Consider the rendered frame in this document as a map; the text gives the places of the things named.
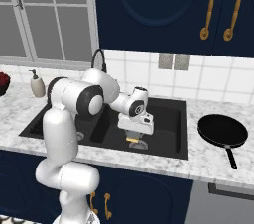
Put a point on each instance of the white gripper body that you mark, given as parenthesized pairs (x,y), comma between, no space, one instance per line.
(132,125)

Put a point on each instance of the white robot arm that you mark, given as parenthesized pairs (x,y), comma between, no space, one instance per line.
(59,135)

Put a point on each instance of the yellow sponge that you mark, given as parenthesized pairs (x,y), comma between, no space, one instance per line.
(132,139)

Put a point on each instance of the black kitchen sink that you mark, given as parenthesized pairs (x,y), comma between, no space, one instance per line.
(167,125)

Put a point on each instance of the black frying pan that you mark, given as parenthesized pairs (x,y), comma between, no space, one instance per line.
(222,130)

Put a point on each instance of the navy base cupboard door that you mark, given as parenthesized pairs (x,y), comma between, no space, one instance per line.
(149,195)
(16,185)

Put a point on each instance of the black curved tap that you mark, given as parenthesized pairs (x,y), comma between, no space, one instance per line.
(98,53)

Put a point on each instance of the beige soap dispenser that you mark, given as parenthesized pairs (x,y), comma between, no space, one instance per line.
(37,86)

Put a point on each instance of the grey dishwasher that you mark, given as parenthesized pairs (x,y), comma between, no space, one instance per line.
(218,206)

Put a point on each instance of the black bowl with red fruit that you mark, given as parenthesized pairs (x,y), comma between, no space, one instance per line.
(3,82)

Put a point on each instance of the grey framed window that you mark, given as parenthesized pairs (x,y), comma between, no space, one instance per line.
(46,13)

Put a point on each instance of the grey wall socket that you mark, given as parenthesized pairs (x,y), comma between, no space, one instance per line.
(165,61)
(181,62)

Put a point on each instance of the navy wall cupboard door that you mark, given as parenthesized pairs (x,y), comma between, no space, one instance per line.
(149,6)
(246,13)

